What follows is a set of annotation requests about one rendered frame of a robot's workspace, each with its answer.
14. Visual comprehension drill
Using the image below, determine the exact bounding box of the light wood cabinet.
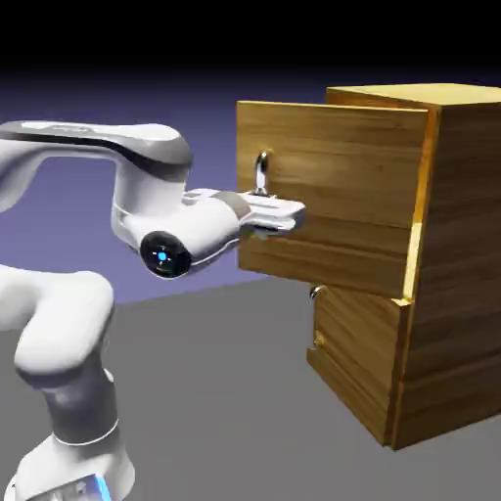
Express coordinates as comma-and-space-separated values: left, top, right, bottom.
305, 82, 501, 452

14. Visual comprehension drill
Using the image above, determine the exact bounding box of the large wood cabinet door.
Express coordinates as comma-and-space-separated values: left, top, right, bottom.
235, 100, 431, 300

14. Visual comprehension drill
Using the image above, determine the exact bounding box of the small wood cabinet door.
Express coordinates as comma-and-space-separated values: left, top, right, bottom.
305, 284, 412, 447

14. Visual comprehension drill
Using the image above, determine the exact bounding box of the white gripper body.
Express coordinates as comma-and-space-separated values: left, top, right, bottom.
239, 190, 307, 240

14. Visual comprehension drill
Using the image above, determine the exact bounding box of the long silver door handle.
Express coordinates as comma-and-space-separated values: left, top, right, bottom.
252, 149, 274, 197

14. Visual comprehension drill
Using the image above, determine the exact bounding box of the short silver door handle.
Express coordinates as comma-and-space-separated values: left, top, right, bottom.
307, 284, 329, 350

